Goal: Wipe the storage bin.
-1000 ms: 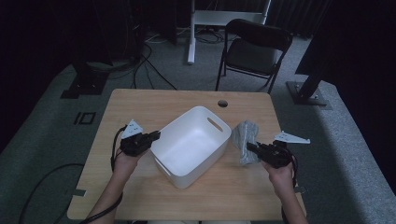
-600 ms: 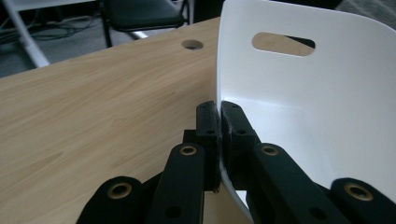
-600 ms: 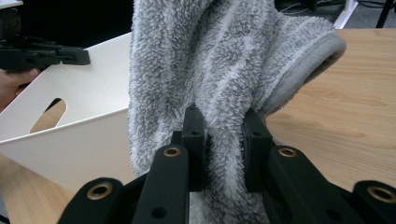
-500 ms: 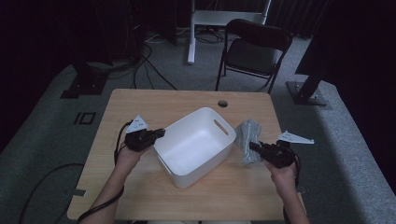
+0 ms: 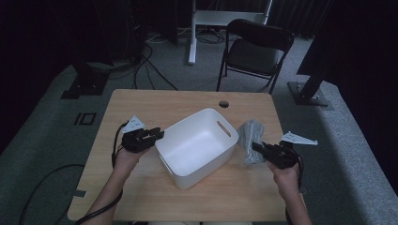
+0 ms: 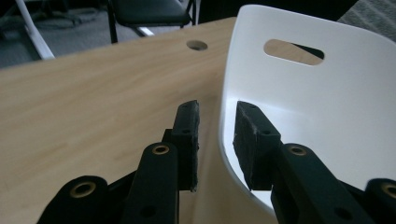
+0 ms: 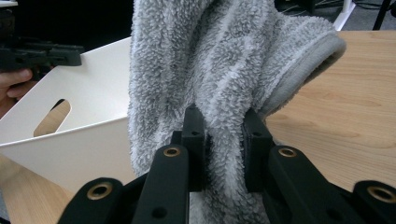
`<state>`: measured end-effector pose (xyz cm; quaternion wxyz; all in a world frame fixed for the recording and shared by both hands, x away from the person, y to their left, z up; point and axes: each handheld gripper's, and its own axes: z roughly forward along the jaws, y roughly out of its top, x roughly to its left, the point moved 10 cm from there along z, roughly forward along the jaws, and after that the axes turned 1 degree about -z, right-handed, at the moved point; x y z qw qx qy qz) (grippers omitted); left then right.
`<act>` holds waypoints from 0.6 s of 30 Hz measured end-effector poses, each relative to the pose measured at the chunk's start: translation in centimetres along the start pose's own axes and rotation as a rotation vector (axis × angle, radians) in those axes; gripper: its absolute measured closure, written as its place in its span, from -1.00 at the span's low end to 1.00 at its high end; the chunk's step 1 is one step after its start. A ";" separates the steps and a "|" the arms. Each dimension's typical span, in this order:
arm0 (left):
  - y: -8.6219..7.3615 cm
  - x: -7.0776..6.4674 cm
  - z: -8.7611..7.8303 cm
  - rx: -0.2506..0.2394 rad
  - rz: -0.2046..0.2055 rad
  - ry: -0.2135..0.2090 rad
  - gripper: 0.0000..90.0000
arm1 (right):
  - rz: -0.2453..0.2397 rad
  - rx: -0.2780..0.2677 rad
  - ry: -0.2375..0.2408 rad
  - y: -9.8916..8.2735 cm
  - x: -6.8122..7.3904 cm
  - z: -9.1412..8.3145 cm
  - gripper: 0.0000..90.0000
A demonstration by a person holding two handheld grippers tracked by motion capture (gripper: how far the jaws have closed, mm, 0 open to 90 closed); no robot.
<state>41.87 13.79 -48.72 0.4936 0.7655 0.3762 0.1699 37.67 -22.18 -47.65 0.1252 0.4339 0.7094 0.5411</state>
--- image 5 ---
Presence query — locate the left hand-held gripper cable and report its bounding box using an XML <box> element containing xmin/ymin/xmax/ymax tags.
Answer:
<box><xmin>18</xmin><ymin>121</ymin><xmax>130</xmax><ymax>225</ymax></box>

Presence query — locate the black folding chair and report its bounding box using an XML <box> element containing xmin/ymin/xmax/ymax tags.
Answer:
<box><xmin>215</xmin><ymin>18</ymin><xmax>296</xmax><ymax>96</ymax></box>

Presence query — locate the black floor cable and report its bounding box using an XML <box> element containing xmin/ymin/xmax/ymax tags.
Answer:
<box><xmin>130</xmin><ymin>43</ymin><xmax>156</xmax><ymax>91</ymax></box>
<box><xmin>141</xmin><ymin>54</ymin><xmax>179</xmax><ymax>92</ymax></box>

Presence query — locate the black cable coil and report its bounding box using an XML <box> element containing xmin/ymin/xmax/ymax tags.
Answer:
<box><xmin>195</xmin><ymin>27</ymin><xmax>227</xmax><ymax>45</ymax></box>

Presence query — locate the hand-held gripper cable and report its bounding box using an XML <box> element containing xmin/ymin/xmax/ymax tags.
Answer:
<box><xmin>283</xmin><ymin>155</ymin><xmax>306</xmax><ymax>225</ymax></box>
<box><xmin>18</xmin><ymin>121</ymin><xmax>130</xmax><ymax>225</ymax></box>

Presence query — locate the white floor cable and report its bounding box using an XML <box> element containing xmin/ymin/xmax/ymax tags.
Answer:
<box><xmin>145</xmin><ymin>32</ymin><xmax>172</xmax><ymax>45</ymax></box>

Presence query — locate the dark equipment rack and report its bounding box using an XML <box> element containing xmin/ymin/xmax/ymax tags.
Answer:
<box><xmin>123</xmin><ymin>0</ymin><xmax>148</xmax><ymax>64</ymax></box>

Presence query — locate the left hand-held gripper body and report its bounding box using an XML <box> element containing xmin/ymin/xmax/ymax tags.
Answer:
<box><xmin>120</xmin><ymin>114</ymin><xmax>158</xmax><ymax>155</ymax></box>

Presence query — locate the dark curtain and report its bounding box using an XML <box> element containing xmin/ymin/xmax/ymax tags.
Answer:
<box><xmin>268</xmin><ymin>0</ymin><xmax>336</xmax><ymax>39</ymax></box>

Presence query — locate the person's right hand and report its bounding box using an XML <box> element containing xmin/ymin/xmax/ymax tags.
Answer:
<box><xmin>268</xmin><ymin>161</ymin><xmax>302</xmax><ymax>202</ymax></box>

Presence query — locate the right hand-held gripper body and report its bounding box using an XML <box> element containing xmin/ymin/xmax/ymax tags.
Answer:
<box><xmin>265</xmin><ymin>130</ymin><xmax>319</xmax><ymax>171</ymax></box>

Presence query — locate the black metal stand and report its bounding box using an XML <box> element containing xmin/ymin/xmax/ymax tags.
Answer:
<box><xmin>59</xmin><ymin>60</ymin><xmax>111</xmax><ymax>100</ymax></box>
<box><xmin>286</xmin><ymin>60</ymin><xmax>334</xmax><ymax>112</ymax></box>

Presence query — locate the white plastic bin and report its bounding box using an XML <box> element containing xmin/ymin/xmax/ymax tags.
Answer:
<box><xmin>154</xmin><ymin>108</ymin><xmax>239</xmax><ymax>190</ymax></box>

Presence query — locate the white metal desk frame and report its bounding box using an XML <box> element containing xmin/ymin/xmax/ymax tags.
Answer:
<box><xmin>188</xmin><ymin>0</ymin><xmax>274</xmax><ymax>66</ymax></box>

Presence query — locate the person's left hand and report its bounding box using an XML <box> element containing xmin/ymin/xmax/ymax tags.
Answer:
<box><xmin>112</xmin><ymin>145</ymin><xmax>150</xmax><ymax>176</ymax></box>

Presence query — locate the right hand-held gripper cable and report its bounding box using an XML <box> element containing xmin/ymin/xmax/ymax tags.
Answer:
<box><xmin>283</xmin><ymin>155</ymin><xmax>306</xmax><ymax>225</ymax></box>

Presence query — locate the grey knitted cloth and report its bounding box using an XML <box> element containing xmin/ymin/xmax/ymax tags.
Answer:
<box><xmin>237</xmin><ymin>119</ymin><xmax>267</xmax><ymax>166</ymax></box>

